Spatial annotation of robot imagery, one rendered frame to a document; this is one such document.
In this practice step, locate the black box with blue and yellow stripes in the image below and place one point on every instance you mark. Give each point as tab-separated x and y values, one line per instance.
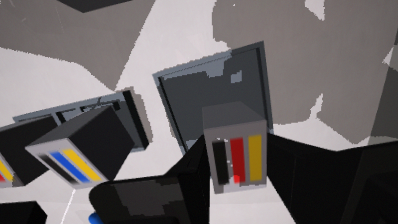
86	150

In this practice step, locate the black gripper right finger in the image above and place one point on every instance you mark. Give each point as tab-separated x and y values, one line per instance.
320	186

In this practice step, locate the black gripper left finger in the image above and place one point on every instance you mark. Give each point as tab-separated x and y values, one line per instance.
182	191

